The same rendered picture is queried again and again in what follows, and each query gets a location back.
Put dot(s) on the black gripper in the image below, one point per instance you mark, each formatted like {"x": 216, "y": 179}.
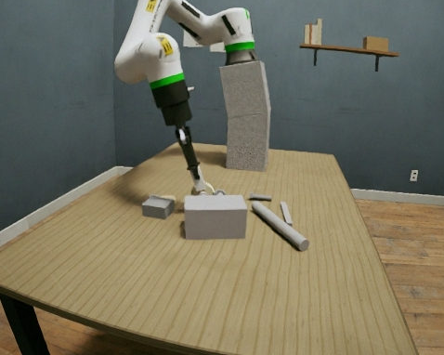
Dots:
{"x": 176, "y": 115}

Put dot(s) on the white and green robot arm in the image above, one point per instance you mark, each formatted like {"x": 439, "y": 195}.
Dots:
{"x": 157, "y": 55}

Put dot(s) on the grey flat bar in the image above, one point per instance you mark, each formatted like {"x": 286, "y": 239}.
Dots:
{"x": 286, "y": 214}

